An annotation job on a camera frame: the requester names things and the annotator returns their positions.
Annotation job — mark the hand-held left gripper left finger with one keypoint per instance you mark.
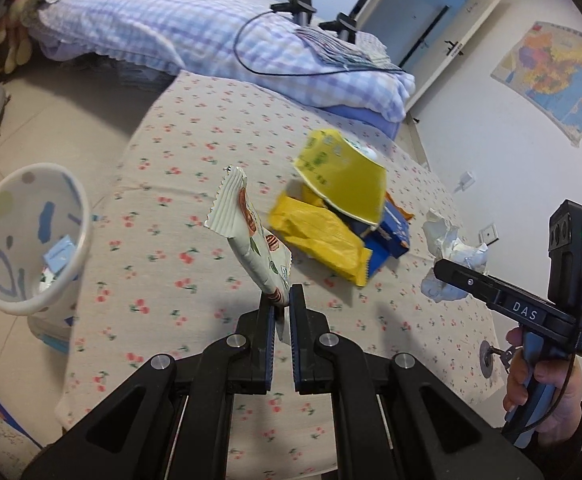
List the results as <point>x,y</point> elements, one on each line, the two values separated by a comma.
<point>270,345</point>

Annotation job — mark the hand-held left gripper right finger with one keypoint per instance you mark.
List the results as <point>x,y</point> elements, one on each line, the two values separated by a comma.
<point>295,345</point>

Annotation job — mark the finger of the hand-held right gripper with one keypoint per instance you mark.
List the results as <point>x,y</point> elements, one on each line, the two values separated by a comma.
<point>463,277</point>

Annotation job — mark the white tissue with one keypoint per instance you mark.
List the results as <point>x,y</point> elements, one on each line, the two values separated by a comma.
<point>446,245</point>

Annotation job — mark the blue snack packet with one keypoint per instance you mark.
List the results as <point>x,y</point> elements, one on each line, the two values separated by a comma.
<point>393,237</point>

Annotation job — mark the white printed snack wrapper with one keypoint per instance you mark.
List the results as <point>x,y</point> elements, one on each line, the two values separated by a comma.
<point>251,240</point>

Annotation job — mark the yellow snack packet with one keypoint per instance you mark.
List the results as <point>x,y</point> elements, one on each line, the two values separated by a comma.
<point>316,235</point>

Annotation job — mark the yellow paper noodle cup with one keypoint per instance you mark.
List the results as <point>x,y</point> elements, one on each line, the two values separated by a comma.
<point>341,180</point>

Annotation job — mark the white dotted trash bin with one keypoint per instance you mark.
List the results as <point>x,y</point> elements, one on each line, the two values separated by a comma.
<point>1,220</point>

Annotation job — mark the person's right forearm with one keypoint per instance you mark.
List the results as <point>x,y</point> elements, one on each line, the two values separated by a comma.
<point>571,447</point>

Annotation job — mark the person's right hand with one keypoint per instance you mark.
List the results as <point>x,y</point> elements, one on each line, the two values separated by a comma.
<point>515,375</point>

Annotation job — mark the white charger plug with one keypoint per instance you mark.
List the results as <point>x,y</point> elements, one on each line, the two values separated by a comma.
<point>466,181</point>

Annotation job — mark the cherry print tablecloth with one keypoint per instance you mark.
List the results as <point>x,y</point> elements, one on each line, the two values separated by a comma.
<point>181,210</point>

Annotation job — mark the bed with checkered blanket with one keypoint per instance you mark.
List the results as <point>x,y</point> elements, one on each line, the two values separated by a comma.
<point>361,117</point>

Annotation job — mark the blue paper scrap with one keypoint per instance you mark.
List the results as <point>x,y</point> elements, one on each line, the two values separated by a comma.
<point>60,255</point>

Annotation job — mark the striped folded cloth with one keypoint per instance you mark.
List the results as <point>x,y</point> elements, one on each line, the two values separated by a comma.
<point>341,52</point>

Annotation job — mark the white door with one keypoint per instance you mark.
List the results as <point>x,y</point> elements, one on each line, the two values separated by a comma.
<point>471,15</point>

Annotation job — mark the checkered blue white blanket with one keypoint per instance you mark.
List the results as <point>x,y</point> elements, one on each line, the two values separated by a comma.
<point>171,20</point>

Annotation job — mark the pink beige plush toy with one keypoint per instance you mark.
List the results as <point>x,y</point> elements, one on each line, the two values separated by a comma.
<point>16,45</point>

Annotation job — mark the white wall socket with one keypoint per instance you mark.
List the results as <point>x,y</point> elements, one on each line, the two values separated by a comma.
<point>488,234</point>

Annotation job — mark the colourful wall map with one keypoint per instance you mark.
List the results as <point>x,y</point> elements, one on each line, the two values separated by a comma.
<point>556,70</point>

